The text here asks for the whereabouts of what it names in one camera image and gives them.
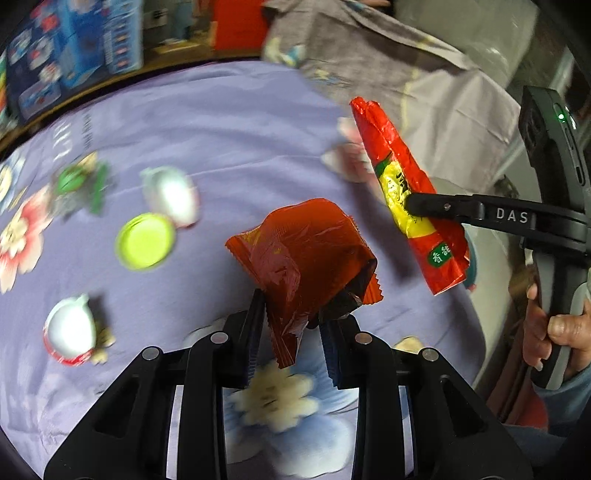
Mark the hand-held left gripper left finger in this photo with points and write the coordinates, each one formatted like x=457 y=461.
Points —
x=254 y=350

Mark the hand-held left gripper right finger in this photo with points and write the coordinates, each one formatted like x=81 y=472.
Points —
x=332 y=360

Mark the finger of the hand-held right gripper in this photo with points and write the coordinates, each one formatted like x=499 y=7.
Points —
x=443 y=206

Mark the red yellow snack packet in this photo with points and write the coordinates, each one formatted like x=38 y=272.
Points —
x=397 y=157

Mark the red foil wrapper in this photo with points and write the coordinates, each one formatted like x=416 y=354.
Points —
x=304 y=249

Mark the person's right forearm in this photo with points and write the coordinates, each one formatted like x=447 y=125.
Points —
x=577 y=397

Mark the person's right hand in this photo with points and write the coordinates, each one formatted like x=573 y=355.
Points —
x=568 y=328

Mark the green plastic lid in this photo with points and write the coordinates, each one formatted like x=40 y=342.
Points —
x=145 y=241

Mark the grey printed blanket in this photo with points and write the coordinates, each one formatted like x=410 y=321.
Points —
x=369 y=55

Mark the white pink plastic cup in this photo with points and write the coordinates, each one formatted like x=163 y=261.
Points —
x=171 y=196

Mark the clear plastic sheet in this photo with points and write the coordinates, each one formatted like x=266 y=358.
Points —
x=485 y=32

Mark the white cup with red label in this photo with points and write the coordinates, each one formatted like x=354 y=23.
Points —
x=69 y=330

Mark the purple floral bedsheet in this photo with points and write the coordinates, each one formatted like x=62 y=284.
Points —
x=231 y=138

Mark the green crumpled wrapper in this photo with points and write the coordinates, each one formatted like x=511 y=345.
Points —
x=78 y=184

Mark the red box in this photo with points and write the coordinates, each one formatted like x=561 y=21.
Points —
x=240 y=23

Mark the dark blue toy box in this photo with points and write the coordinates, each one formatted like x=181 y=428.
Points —
x=78 y=46

